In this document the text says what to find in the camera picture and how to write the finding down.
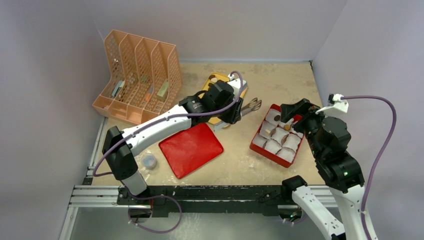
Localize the metal serving tongs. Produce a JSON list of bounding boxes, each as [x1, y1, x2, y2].
[[213, 97, 262, 132]]

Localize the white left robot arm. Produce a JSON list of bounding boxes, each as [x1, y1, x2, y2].
[[102, 78, 247, 205]]

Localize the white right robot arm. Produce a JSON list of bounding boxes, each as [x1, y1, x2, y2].
[[280, 94, 378, 240]]

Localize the red chocolate box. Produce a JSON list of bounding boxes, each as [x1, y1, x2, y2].
[[249, 104, 304, 168]]

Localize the red box lid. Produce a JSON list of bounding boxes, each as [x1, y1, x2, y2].
[[158, 123, 224, 179]]

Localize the orange plastic file organizer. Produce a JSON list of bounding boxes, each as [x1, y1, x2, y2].
[[92, 30, 183, 125]]

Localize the small clear plastic cup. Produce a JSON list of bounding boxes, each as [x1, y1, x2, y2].
[[141, 152, 158, 170]]

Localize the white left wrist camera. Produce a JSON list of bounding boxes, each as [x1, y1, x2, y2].
[[227, 74, 248, 98]]

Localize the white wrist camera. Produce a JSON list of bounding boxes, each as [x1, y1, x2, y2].
[[227, 74, 248, 98], [315, 93, 349, 118]]

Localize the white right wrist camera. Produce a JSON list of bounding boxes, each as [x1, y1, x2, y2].
[[315, 93, 349, 118]]

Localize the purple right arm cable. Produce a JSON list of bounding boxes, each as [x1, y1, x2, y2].
[[341, 95, 397, 240]]

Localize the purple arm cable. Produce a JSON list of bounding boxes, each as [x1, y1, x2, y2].
[[341, 95, 397, 240], [92, 70, 245, 178]]

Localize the black aluminium base frame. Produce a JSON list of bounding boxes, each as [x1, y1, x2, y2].
[[67, 184, 335, 220]]

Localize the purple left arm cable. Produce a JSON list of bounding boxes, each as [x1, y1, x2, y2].
[[92, 70, 245, 178]]

